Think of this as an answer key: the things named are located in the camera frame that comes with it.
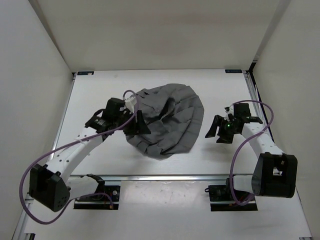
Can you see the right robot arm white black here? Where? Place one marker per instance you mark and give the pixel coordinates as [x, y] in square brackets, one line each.
[275, 172]

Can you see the grey pleated skirt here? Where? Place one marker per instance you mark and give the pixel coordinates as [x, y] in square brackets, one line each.
[174, 114]

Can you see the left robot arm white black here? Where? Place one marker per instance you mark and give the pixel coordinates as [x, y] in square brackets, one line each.
[50, 184]

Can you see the left blue corner label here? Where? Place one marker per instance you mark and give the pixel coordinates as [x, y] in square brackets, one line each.
[85, 73]

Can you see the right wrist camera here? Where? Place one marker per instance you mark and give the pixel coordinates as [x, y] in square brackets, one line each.
[229, 110]

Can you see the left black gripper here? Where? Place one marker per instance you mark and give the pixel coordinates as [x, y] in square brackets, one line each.
[139, 127]

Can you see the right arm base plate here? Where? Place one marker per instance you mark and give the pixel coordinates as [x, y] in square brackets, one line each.
[221, 200]

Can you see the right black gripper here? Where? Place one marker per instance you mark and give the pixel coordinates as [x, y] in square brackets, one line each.
[223, 138]

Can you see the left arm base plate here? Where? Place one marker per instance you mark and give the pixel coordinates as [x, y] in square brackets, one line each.
[108, 202]

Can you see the blue corner label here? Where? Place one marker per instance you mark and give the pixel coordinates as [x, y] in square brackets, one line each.
[85, 73]
[233, 71]

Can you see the right blue corner label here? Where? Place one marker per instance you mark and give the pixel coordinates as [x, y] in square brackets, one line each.
[233, 71]

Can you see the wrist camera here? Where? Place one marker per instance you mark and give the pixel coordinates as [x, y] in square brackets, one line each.
[229, 110]
[130, 103]

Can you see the white front cover board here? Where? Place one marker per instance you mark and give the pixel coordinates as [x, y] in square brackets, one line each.
[176, 210]

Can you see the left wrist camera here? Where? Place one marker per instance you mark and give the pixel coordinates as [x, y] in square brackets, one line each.
[130, 103]

